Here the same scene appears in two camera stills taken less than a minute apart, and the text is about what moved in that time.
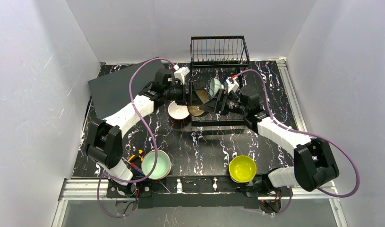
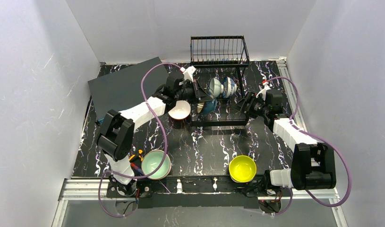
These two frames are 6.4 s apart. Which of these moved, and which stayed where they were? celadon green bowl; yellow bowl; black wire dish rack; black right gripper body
Moved: black right gripper body
Stayed: celadon green bowl; black wire dish rack; yellow bowl
